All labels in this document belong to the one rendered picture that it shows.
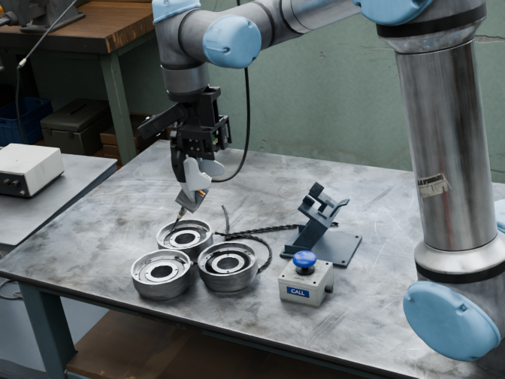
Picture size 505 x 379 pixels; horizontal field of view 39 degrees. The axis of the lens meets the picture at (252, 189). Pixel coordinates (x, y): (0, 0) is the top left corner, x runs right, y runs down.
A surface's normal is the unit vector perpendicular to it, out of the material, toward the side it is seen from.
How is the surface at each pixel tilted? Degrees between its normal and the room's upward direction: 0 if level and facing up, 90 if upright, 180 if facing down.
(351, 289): 0
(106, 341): 0
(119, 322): 0
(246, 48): 90
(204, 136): 90
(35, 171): 90
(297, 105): 90
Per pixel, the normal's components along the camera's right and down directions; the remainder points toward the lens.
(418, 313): -0.70, 0.51
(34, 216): -0.10, -0.87
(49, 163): 0.92, 0.11
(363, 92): -0.44, 0.47
